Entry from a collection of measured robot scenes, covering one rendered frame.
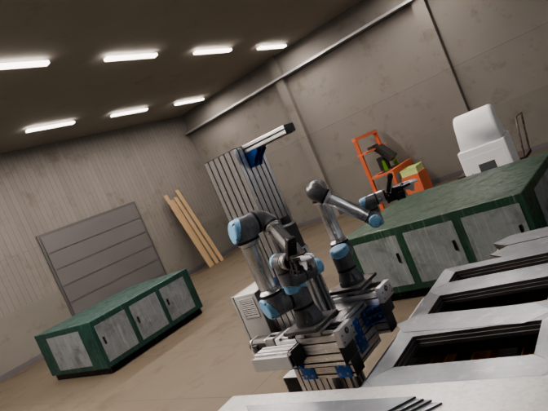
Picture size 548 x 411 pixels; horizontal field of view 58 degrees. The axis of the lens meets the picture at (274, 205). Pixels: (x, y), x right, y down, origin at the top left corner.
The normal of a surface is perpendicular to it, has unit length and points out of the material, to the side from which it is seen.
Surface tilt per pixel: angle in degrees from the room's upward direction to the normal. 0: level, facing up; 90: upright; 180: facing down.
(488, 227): 90
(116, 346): 90
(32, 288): 90
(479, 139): 71
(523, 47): 90
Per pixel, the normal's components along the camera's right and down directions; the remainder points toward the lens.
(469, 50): -0.57, 0.29
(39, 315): 0.73, -0.27
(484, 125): -0.58, -0.05
